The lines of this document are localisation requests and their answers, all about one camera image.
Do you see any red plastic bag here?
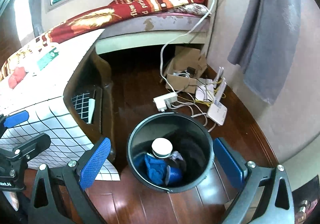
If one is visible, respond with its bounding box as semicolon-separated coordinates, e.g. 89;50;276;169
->
8;67;27;89

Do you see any large blue paper cup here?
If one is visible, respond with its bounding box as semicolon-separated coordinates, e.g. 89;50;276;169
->
164;166;182;186

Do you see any green white carton box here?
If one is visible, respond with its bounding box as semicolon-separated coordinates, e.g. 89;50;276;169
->
37;47;59;70

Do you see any red white paper cup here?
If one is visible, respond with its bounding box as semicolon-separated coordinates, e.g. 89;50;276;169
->
151;138;173;159

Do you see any blue cloth rag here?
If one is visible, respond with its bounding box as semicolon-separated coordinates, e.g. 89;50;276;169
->
144;154;168;186

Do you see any blue white paper cup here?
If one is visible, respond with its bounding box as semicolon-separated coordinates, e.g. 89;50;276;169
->
169;151;184;164

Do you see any black plastic trash bucket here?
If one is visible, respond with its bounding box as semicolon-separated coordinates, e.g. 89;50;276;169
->
126;113;214;193

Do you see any white grid tablecloth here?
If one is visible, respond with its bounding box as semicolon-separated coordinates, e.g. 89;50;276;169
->
0;28;121;181

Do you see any white wifi router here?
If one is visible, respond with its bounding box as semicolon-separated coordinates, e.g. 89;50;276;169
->
207;67;227;126

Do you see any white power strip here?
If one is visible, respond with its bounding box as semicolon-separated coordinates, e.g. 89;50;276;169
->
153;92;177;112

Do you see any cardboard box on floor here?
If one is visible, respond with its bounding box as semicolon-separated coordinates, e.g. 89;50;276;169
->
163;46;207;94

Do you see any grey window curtain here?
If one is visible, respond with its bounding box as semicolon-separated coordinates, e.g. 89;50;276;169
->
27;0;46;38

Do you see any bed with red headboard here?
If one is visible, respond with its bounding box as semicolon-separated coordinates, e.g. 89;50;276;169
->
41;0;215;55

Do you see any red yellow patterned blanket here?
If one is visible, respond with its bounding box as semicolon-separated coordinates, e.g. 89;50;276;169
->
1;0;208;80

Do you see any wooden table frame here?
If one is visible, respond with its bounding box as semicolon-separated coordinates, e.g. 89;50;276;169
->
63;49;116;162

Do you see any grey curtain right wall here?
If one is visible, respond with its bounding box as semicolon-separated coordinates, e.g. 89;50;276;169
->
228;0;301;105

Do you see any white charging cable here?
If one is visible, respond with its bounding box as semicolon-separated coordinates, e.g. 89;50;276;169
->
159;0;217;95

